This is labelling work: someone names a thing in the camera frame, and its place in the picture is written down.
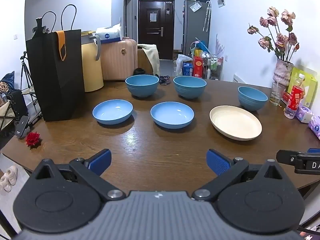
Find beige cloth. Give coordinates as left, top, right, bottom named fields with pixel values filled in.
left=137, top=44, right=161, bottom=77

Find dark brown door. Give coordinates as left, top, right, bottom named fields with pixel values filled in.
left=138, top=0, right=175, bottom=60

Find white blue tissue pack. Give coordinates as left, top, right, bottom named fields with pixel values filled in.
left=96, top=23, right=123, bottom=43

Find orange leather tag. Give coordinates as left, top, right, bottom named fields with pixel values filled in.
left=54, top=30, right=67, bottom=61

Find small blue bowl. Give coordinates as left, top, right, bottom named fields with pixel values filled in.
left=238, top=86, right=268, bottom=112

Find red label water bottle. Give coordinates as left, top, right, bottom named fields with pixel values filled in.
left=284, top=73, right=306, bottom=119

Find blue gift bag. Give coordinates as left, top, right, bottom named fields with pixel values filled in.
left=190, top=38, right=209, bottom=55

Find black paper bag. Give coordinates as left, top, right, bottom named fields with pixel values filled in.
left=26, top=4, right=85, bottom=122

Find blue backpack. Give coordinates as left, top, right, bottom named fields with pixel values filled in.
left=0, top=71, right=15, bottom=93

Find blue box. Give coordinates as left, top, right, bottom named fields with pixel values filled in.
left=182, top=62, right=194, bottom=77

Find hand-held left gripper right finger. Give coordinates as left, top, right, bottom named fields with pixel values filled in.
left=191, top=148, right=284, bottom=202

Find white sign board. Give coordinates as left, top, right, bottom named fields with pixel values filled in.
left=233, top=74, right=253, bottom=83

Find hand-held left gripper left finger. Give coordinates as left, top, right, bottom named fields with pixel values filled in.
left=32, top=148, right=126, bottom=202

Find grey refrigerator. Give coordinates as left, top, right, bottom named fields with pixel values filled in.
left=183, top=0, right=211, bottom=55

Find white plastic bag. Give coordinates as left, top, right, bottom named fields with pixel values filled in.
left=176, top=54, right=193, bottom=75

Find black tripod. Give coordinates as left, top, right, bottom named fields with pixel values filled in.
left=20, top=51, right=42, bottom=125

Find dried pink roses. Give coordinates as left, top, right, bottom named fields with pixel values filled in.
left=247, top=6, right=300, bottom=63

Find pink suitcase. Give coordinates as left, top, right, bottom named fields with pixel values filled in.
left=100, top=37, right=138, bottom=81

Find purple feather decoration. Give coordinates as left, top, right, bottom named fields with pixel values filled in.
left=215, top=34, right=225, bottom=55

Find white umbrella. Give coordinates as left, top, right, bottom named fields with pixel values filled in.
left=202, top=1, right=212, bottom=32

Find wire rack shelf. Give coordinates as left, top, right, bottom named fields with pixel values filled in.
left=201, top=51, right=224, bottom=80

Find white shoe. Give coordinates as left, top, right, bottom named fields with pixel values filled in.
left=0, top=175, right=12, bottom=193
left=5, top=165, right=18, bottom=179

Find yellow bucket with grey handle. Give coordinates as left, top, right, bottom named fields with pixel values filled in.
left=80, top=31, right=104, bottom=92

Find red rose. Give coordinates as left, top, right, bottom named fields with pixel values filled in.
left=25, top=131, right=42, bottom=147

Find black flat device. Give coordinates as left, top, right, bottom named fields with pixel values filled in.
left=15, top=116, right=29, bottom=139

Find cream plate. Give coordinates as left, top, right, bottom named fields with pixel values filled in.
left=209, top=106, right=262, bottom=141

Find blue plate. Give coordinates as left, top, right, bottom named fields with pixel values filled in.
left=92, top=99, right=134, bottom=125
left=150, top=101, right=195, bottom=130

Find red box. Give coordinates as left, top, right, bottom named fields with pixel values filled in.
left=192, top=56, right=203, bottom=78

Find yellow green bag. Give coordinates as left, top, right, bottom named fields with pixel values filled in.
left=287, top=66, right=318, bottom=108

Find black luggage case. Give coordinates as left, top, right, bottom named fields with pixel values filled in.
left=7, top=89, right=28, bottom=120

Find large blue bowl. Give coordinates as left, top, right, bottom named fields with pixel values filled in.
left=173, top=76, right=207, bottom=99
left=125, top=74, right=160, bottom=98

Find clear drinking glass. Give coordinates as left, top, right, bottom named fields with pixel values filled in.
left=269, top=82, right=286, bottom=106

